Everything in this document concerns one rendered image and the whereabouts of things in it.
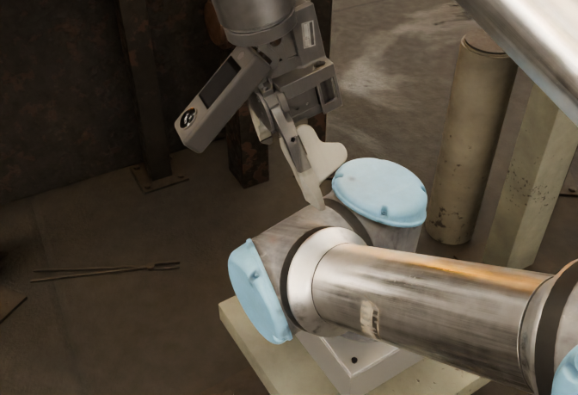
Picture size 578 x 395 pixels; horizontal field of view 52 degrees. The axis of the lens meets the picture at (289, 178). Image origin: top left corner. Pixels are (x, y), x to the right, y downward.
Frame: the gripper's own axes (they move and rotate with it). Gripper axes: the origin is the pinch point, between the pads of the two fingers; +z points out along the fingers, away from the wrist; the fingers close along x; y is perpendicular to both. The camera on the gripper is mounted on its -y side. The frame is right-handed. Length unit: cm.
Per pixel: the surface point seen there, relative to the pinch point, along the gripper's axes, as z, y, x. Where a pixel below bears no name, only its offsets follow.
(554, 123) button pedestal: 31, 55, 16
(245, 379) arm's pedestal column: 57, -17, 18
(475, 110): 33, 49, 32
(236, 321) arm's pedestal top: 29.2, -13.0, 9.2
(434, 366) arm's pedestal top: 35.9, 9.6, -9.9
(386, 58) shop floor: 74, 78, 123
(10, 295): 46, -55, 60
